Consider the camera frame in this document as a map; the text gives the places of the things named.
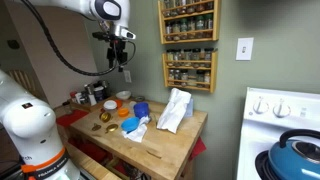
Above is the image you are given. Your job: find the orange plastic bowl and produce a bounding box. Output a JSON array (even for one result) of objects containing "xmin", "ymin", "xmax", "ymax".
[{"xmin": 118, "ymin": 108, "xmax": 129, "ymax": 117}]

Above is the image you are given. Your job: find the white paper napkin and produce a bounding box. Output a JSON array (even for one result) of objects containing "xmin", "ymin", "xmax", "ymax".
[{"xmin": 122, "ymin": 116, "xmax": 150, "ymax": 143}]

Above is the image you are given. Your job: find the wooden butcher block cart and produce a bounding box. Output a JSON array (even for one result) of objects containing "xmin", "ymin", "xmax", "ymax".
[{"xmin": 71, "ymin": 101, "xmax": 208, "ymax": 180}]

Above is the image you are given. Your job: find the white stove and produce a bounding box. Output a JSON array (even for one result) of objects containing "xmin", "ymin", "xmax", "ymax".
[{"xmin": 236, "ymin": 88, "xmax": 320, "ymax": 180}]

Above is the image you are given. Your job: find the red silicone mat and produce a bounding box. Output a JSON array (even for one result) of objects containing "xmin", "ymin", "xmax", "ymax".
[{"xmin": 56, "ymin": 110, "xmax": 87, "ymax": 127}]

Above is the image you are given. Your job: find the blue kettle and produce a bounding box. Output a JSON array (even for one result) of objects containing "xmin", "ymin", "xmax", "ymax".
[{"xmin": 268, "ymin": 129, "xmax": 320, "ymax": 180}]

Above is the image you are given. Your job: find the white ceramic bowl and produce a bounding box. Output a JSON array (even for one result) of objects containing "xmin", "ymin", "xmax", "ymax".
[{"xmin": 116, "ymin": 91, "xmax": 131, "ymax": 100}]

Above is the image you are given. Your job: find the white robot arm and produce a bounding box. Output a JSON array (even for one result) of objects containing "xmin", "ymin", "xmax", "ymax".
[{"xmin": 0, "ymin": 0, "xmax": 136, "ymax": 180}]

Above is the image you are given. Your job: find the wooden spice rack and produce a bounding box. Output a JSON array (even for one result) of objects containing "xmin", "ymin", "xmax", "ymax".
[
  {"xmin": 158, "ymin": 0, "xmax": 221, "ymax": 44},
  {"xmin": 162, "ymin": 48, "xmax": 218, "ymax": 93}
]

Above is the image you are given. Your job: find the white wall outlet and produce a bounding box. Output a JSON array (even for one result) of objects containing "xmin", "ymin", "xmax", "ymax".
[{"xmin": 124, "ymin": 70, "xmax": 132, "ymax": 83}]

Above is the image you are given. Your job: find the light blue plastic bowl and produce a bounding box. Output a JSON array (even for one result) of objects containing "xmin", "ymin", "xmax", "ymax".
[{"xmin": 121, "ymin": 117, "xmax": 140, "ymax": 132}]

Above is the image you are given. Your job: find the dark blue plastic cup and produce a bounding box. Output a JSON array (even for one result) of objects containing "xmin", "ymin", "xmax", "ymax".
[{"xmin": 133, "ymin": 102, "xmax": 149, "ymax": 118}]

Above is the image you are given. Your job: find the white plastic bag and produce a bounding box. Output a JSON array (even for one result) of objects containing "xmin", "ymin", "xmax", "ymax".
[{"xmin": 157, "ymin": 88, "xmax": 191, "ymax": 133}]

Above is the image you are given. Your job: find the gold lid with knob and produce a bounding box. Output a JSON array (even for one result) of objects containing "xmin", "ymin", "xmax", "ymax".
[{"xmin": 105, "ymin": 124, "xmax": 118, "ymax": 133}]

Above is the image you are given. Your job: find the gold cup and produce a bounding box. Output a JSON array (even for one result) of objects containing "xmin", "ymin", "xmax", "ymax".
[{"xmin": 99, "ymin": 112, "xmax": 112, "ymax": 123}]

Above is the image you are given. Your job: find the upper wooden spice rack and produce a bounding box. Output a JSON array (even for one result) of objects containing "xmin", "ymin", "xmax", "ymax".
[{"xmin": 158, "ymin": 0, "xmax": 221, "ymax": 44}]

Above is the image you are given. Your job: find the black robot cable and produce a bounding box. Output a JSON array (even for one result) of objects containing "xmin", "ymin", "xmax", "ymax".
[{"xmin": 21, "ymin": 0, "xmax": 137, "ymax": 77}]

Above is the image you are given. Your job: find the small gold strainer piece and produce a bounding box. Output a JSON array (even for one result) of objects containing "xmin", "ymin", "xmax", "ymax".
[{"xmin": 91, "ymin": 124, "xmax": 101, "ymax": 131}]

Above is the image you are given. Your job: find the white light switch plate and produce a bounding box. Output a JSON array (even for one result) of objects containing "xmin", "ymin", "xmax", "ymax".
[{"xmin": 236, "ymin": 37, "xmax": 254, "ymax": 61}]

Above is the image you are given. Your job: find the red cloth on cart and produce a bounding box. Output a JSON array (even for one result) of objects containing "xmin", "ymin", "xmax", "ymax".
[{"xmin": 189, "ymin": 137, "xmax": 206, "ymax": 160}]

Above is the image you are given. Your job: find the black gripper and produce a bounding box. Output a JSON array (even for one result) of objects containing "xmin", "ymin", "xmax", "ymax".
[{"xmin": 107, "ymin": 39, "xmax": 128, "ymax": 68}]

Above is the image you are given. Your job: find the wooden condiment tray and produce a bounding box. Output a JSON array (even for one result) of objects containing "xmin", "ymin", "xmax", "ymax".
[{"xmin": 69, "ymin": 99, "xmax": 106, "ymax": 112}]

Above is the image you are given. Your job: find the lower wooden spice rack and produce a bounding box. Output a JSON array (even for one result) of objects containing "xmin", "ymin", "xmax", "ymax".
[{"xmin": 162, "ymin": 48, "xmax": 218, "ymax": 93}]

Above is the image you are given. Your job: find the white plastic lid container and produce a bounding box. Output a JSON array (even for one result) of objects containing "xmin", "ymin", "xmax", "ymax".
[{"xmin": 103, "ymin": 100, "xmax": 117, "ymax": 110}]

